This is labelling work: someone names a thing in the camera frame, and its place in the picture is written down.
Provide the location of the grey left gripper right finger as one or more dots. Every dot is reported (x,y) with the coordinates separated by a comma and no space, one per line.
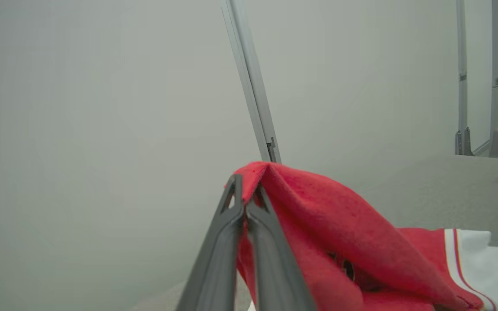
(275,268)

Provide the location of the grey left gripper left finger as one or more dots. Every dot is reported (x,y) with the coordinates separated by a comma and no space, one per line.
(218,259)

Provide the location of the red white Bulls jersey shirt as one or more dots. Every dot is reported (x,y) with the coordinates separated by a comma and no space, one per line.
(339,224)

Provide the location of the grey slotted partition post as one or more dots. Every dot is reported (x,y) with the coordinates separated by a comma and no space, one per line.
(251,77)

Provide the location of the wide grey partition post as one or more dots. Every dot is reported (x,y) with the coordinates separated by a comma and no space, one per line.
(497,86)

